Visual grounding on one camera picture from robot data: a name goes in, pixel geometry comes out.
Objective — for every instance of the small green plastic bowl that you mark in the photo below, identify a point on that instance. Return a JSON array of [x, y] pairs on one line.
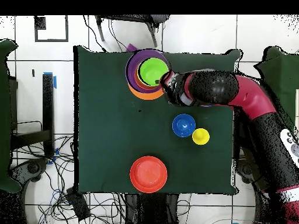
[[153, 71]]

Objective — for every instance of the blue plastic bowl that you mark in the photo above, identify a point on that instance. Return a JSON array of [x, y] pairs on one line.
[[183, 125]]

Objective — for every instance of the small red plastic bowl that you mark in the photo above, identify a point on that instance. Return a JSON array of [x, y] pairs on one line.
[[143, 86]]

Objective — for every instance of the large orange plastic bowl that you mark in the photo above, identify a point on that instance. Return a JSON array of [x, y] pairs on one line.
[[146, 96]]

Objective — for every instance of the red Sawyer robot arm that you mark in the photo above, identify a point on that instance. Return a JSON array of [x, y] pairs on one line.
[[247, 98]]

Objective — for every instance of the dark grey stand base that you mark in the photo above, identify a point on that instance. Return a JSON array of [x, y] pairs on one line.
[[30, 168], [243, 170]]

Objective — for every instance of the yellow plastic cup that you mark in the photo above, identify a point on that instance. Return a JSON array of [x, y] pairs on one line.
[[201, 136]]

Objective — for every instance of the large red plastic bowl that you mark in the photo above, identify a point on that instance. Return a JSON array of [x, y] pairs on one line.
[[148, 174]]

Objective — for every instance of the grey chair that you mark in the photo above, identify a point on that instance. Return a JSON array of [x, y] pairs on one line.
[[161, 18]]

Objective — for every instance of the green-clothed side table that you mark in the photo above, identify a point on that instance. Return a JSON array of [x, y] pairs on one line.
[[280, 74], [4, 116]]

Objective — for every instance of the black power adapter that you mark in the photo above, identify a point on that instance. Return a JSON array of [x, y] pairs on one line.
[[78, 203]]

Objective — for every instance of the small purple object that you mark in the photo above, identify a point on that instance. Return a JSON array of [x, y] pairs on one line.
[[130, 47]]

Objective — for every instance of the dark green tablecloth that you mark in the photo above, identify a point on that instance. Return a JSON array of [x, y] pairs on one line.
[[105, 116]]

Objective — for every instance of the black stand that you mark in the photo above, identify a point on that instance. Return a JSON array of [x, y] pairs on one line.
[[237, 144], [48, 105]]

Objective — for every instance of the white box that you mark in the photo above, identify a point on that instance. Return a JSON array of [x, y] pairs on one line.
[[297, 102]]

